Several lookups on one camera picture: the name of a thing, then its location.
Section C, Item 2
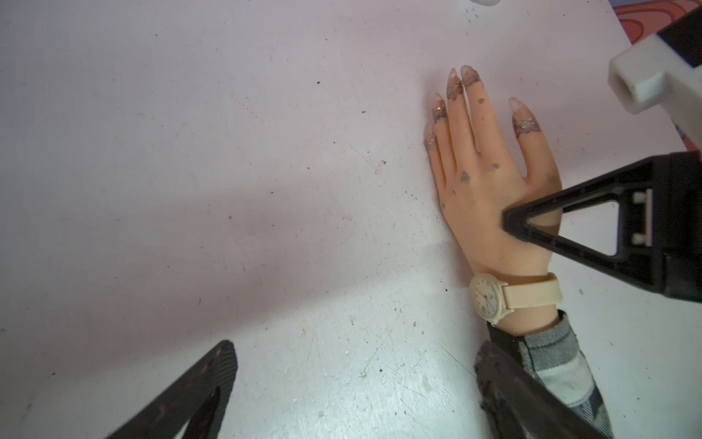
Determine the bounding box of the mannequin hand with painted nails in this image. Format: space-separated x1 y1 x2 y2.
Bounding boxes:
423 64 564 278

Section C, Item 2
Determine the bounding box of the plaid sleeve forearm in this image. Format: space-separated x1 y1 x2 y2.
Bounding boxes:
487 310 614 438

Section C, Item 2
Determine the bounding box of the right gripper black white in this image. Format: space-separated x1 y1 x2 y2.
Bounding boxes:
608 5 701 148

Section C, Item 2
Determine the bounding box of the cream wrist watch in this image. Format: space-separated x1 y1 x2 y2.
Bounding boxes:
469 274 563 326

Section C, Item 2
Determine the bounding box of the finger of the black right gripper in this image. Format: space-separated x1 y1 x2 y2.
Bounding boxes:
503 152 701 303

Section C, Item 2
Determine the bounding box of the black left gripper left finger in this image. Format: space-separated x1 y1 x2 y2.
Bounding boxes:
110 340 238 438

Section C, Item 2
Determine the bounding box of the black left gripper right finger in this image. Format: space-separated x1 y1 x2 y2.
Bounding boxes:
475 341 604 438

